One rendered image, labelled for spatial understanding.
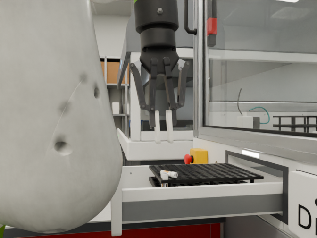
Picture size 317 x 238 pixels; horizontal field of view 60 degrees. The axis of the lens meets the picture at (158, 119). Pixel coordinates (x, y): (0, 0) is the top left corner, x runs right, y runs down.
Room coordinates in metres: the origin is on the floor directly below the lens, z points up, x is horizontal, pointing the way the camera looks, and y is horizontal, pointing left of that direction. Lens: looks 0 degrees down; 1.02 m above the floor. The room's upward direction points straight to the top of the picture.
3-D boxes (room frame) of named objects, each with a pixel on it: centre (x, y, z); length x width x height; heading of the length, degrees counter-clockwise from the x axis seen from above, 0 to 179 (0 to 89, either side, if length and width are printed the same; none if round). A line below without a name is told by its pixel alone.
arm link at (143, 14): (0.59, 0.00, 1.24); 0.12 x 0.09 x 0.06; 8
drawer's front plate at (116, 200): (0.62, 0.10, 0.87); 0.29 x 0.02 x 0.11; 10
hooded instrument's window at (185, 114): (2.42, -0.25, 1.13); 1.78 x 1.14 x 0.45; 10
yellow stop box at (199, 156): (0.99, -0.14, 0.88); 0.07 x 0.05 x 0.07; 10
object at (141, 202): (0.65, -0.11, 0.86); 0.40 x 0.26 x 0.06; 100
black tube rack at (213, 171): (0.65, -0.10, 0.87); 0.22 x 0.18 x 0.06; 100
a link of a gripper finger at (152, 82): (0.58, 0.01, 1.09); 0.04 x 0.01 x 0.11; 8
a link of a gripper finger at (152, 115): (0.58, 0.02, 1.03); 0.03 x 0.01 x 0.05; 99
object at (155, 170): (0.63, 0.00, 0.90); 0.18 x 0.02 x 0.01; 10
